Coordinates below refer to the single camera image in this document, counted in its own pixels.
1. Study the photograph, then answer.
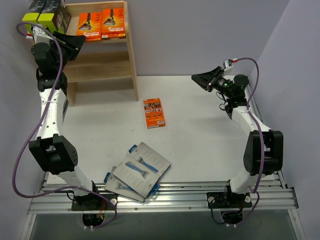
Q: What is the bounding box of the orange razor box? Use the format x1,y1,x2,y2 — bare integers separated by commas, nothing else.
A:
101,8,126,40
143,98,166,129
76,12,102,42

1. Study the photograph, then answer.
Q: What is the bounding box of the black green razor box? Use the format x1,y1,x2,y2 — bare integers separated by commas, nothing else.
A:
37,0,72,34
22,0,47,23

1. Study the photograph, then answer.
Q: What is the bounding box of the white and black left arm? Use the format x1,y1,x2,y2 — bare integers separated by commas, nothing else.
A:
28,27,103,210

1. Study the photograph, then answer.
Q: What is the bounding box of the wooden three-tier shelf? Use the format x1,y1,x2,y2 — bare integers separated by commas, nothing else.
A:
64,0,139,106

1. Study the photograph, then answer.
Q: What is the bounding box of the grey blue razor pack upper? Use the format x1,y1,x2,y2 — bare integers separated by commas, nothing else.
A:
128,142,171,178

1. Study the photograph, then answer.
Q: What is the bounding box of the grey blue razor pack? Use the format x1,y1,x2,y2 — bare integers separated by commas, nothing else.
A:
113,155,160,198
104,166,145,203
128,142,171,178

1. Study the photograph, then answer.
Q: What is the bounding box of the grey blue razor pack middle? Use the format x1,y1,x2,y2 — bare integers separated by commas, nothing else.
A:
113,155,160,198

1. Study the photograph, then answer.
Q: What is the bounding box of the grey blue razor pack lower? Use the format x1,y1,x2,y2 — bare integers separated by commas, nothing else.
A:
104,166,145,203

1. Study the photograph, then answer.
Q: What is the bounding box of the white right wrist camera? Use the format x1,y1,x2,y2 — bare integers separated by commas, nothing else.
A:
223,59,233,72

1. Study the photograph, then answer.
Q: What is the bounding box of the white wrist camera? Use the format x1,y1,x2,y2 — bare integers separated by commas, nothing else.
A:
25,26,52,45
223,59,233,72

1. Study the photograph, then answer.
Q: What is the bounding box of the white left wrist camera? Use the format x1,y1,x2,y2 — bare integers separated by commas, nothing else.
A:
25,26,52,45

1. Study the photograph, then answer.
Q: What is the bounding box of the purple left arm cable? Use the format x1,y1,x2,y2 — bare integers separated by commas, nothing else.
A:
12,22,118,229

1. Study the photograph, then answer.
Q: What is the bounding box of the aluminium rail frame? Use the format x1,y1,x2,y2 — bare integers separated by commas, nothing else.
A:
22,76,305,240

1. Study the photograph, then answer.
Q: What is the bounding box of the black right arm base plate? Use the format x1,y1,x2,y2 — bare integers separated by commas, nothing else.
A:
206,191,253,209

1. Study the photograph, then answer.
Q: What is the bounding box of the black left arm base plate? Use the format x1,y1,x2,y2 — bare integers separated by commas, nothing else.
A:
71,193,115,211

